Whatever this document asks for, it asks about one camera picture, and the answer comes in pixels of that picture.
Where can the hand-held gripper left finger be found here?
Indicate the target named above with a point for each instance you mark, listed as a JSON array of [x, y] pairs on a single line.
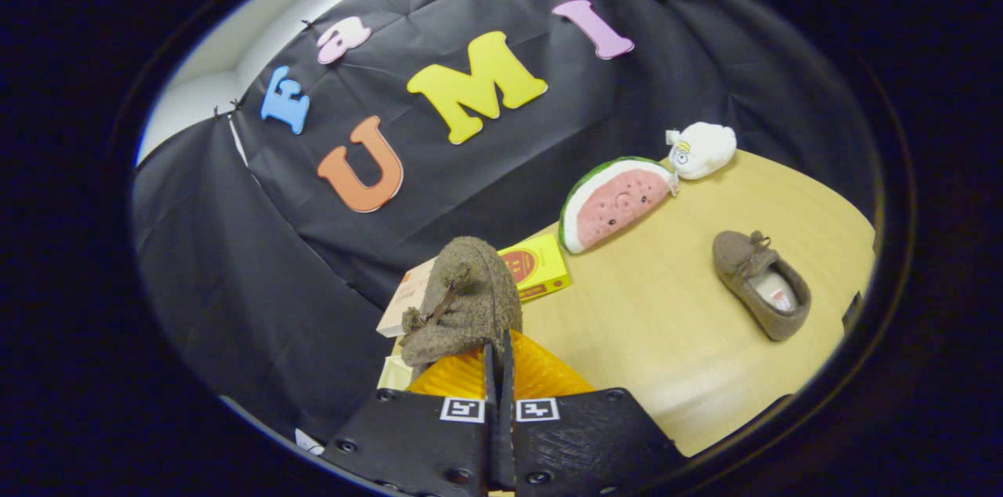
[[415, 442]]

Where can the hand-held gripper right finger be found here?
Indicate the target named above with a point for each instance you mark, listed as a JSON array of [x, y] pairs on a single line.
[[588, 442]]

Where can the cream storage box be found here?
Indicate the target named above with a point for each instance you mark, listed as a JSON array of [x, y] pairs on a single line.
[[394, 373]]

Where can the brown fuzzy shoe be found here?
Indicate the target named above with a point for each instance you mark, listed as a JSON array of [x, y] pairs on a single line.
[[478, 301], [744, 266]]

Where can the yellow box with red circle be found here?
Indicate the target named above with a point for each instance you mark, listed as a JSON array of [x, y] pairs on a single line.
[[541, 266]]

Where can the white electronic device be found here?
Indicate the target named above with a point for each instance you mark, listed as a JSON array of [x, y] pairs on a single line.
[[309, 442]]

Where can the watermelon slice plush toy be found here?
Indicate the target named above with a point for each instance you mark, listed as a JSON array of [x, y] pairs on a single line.
[[615, 203]]

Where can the white plush toy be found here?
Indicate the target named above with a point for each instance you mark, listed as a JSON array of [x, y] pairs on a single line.
[[705, 150]]

